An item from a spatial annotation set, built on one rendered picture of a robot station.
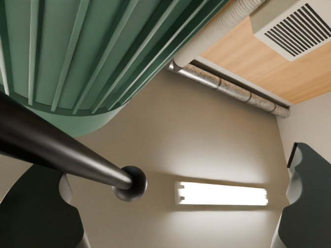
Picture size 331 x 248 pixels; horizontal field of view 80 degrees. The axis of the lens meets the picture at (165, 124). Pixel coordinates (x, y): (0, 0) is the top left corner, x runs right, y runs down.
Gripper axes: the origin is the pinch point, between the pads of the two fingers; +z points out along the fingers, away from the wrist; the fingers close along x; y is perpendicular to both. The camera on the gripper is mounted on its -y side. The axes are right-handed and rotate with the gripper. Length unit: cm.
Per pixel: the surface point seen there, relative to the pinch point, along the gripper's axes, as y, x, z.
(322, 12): -6, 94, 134
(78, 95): -1.5, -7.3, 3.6
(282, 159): 179, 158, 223
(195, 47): 17, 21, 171
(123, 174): 3.8, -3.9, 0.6
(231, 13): -8, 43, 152
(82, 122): 2.4, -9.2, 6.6
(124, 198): 8.2, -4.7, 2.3
